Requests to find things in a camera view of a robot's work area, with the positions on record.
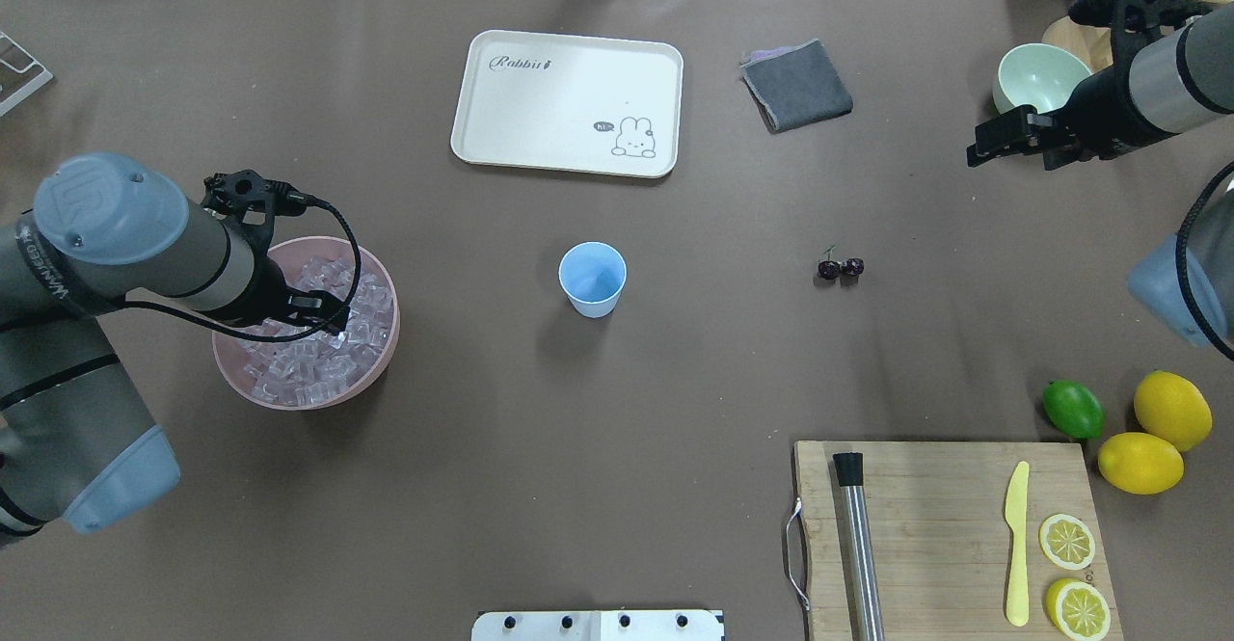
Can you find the wooden mug tree stand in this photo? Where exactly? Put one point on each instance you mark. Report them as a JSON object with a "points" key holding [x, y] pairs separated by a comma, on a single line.
{"points": [[1094, 31]]}

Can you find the pink bowl of ice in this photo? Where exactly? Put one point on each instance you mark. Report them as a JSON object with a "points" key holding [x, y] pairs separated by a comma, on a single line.
{"points": [[277, 371]]}

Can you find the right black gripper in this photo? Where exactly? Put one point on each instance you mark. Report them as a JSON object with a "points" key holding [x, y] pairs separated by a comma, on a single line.
{"points": [[1099, 113]]}

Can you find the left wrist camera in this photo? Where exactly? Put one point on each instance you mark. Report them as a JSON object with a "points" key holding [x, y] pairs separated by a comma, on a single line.
{"points": [[250, 198]]}

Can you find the grey folded cloth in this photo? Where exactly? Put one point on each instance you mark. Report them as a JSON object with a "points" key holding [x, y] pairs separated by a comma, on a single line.
{"points": [[795, 85]]}

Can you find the yellow lemon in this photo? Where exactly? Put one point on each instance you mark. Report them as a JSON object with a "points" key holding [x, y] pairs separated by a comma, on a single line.
{"points": [[1139, 463], [1172, 408]]}

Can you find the steel muddler black tip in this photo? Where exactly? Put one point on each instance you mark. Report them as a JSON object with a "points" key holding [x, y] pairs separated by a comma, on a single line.
{"points": [[849, 468]]}

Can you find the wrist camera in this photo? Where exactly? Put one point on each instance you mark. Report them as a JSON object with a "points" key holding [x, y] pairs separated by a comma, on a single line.
{"points": [[1140, 21], [250, 198]]}

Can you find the cream rabbit tray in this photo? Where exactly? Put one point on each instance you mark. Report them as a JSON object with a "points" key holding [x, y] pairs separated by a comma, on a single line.
{"points": [[541, 101]]}

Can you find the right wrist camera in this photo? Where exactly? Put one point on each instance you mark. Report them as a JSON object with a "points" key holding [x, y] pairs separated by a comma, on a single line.
{"points": [[1140, 21]]}

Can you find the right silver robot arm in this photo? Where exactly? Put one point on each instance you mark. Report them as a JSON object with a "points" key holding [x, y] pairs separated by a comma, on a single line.
{"points": [[1154, 92]]}

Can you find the dark cherries pair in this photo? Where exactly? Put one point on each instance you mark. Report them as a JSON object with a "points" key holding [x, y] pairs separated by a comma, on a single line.
{"points": [[831, 269]]}

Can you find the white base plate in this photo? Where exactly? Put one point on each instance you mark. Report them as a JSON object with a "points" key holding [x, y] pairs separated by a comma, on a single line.
{"points": [[616, 624]]}

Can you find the mint green bowl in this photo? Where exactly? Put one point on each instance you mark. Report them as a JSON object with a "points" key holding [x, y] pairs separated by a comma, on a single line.
{"points": [[1037, 74]]}

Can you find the lemon half slice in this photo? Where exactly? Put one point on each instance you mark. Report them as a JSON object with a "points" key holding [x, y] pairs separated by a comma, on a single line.
{"points": [[1068, 542], [1077, 610]]}

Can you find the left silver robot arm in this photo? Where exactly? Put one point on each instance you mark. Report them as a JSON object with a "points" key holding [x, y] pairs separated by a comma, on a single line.
{"points": [[108, 234]]}

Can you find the green lime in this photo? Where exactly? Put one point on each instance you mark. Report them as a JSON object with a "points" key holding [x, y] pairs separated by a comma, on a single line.
{"points": [[1074, 409]]}

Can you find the wooden cutting board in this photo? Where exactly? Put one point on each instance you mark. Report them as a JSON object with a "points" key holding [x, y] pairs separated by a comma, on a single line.
{"points": [[940, 545]]}

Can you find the yellow plastic knife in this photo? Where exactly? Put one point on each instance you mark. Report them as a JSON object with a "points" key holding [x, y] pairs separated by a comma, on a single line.
{"points": [[1017, 591]]}

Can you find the light blue plastic cup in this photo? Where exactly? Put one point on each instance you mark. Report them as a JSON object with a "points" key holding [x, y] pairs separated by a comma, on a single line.
{"points": [[593, 275]]}

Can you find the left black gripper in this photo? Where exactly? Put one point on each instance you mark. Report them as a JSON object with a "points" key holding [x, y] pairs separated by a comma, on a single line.
{"points": [[258, 297]]}

